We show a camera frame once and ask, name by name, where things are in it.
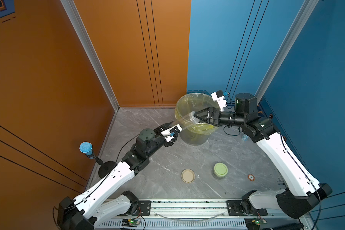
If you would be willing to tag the right circuit board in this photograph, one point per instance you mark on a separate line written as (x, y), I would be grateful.
(258, 222)

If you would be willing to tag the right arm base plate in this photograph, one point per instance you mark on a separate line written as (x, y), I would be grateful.
(233, 207)

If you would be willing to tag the red poker chip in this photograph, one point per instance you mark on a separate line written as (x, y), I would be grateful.
(251, 177)

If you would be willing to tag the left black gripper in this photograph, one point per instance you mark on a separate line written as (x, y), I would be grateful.
(163, 126)

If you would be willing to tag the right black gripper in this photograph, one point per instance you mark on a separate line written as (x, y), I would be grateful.
(214, 114)

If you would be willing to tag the left green circuit board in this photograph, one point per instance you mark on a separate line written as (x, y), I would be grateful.
(130, 223)

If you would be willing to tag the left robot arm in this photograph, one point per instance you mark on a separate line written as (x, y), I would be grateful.
(92, 208)

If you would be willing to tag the blue foam-tipped microphone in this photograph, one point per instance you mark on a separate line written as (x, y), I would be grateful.
(87, 149)

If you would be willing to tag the cream jar lid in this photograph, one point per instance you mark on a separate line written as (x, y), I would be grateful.
(188, 176)

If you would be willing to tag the black microphone stand base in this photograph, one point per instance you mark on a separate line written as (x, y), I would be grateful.
(106, 168)

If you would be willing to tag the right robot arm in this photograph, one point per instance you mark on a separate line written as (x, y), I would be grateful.
(302, 193)

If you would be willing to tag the tall jar with clear lid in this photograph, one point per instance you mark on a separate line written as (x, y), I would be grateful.
(186, 122)

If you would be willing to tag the mesh trash bin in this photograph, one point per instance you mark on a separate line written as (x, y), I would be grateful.
(195, 134)

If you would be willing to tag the aluminium front rail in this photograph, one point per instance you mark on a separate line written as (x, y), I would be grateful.
(204, 214)

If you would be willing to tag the yellow trash bag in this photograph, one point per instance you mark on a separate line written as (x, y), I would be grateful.
(196, 102)

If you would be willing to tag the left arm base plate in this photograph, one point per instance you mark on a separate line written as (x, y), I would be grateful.
(144, 206)

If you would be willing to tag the jar with green lid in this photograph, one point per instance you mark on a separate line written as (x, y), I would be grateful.
(220, 170)

